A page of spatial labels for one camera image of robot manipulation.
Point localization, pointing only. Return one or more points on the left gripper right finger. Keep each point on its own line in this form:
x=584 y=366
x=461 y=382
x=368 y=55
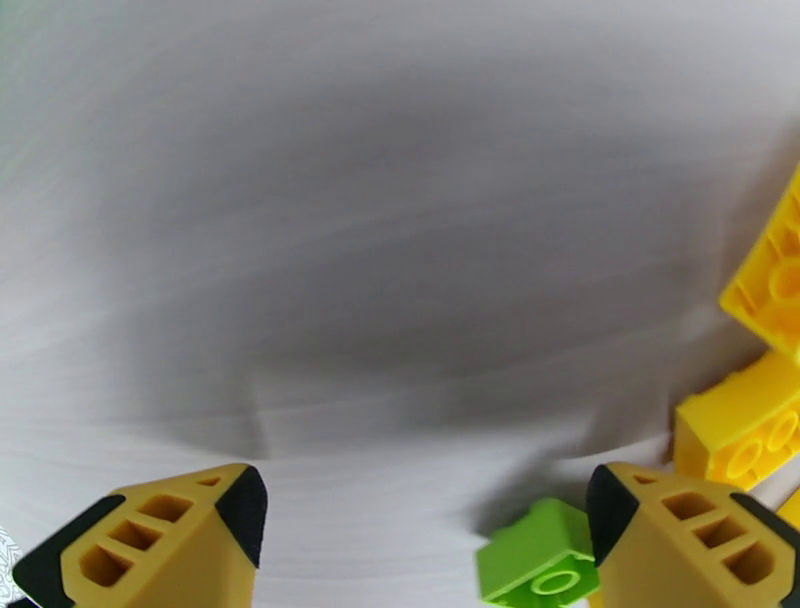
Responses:
x=687 y=550

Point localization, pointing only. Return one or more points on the small green lego brick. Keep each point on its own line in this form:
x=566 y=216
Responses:
x=531 y=544

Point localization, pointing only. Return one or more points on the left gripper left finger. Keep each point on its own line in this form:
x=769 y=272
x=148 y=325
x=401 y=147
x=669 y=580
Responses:
x=156 y=550

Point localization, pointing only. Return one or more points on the yellow lego brick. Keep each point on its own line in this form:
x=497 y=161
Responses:
x=772 y=294
x=792 y=507
x=731 y=412

